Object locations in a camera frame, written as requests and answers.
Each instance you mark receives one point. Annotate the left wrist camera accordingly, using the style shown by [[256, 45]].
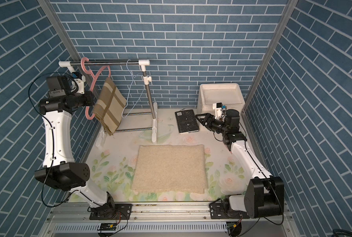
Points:
[[79, 82]]

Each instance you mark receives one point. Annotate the white drawer cabinet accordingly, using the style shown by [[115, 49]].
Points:
[[229, 95]]

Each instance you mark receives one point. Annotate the small black electronics board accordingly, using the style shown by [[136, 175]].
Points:
[[107, 227]]

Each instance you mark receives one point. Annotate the black notebook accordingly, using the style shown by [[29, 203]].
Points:
[[186, 121]]

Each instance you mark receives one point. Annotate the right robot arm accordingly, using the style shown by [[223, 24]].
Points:
[[264, 196]]

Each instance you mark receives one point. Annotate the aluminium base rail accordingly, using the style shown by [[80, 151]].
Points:
[[165, 219]]

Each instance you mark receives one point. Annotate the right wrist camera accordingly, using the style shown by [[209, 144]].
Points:
[[219, 111]]

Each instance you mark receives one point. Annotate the metal clothes rack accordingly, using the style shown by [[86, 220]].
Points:
[[142, 64]]

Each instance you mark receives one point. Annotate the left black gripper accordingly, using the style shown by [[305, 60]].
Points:
[[89, 95]]

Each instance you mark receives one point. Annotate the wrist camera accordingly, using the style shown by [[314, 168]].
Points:
[[79, 82], [219, 111]]

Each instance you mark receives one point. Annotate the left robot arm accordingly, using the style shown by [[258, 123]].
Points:
[[59, 169]]

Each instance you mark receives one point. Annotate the beige scarf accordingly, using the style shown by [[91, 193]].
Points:
[[170, 168]]

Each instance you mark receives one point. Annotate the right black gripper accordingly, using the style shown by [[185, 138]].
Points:
[[209, 118]]

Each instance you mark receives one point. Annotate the brown plaid scarf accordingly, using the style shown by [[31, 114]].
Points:
[[109, 107]]

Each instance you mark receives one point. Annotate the floral table mat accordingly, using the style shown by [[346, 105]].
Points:
[[113, 163]]

